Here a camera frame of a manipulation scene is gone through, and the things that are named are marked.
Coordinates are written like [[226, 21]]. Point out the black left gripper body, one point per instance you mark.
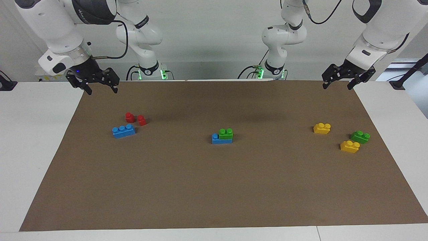
[[351, 72]]

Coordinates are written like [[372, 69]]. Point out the red small toy block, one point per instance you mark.
[[129, 117], [141, 121]]

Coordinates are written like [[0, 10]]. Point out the black table clamp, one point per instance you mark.
[[6, 83]]

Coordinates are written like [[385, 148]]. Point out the white power socket box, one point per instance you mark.
[[50, 77]]

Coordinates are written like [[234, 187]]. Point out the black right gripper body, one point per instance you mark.
[[87, 72]]

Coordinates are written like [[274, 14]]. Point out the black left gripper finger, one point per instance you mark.
[[366, 75], [332, 72]]

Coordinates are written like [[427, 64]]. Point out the brown table mat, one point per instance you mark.
[[214, 187]]

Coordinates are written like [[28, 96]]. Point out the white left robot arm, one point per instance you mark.
[[384, 30]]

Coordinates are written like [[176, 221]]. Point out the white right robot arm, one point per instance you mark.
[[57, 26]]

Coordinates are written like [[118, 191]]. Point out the blue three-stud toy block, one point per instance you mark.
[[215, 140], [123, 132]]

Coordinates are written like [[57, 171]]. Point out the yellow two-stud toy block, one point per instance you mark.
[[321, 129], [349, 147]]

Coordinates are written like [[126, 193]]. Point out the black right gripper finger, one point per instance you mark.
[[76, 81], [112, 77]]

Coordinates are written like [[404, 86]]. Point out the black stand with clamp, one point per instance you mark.
[[413, 70]]

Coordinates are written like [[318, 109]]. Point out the green two-stud toy block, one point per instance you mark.
[[359, 137], [226, 134]]

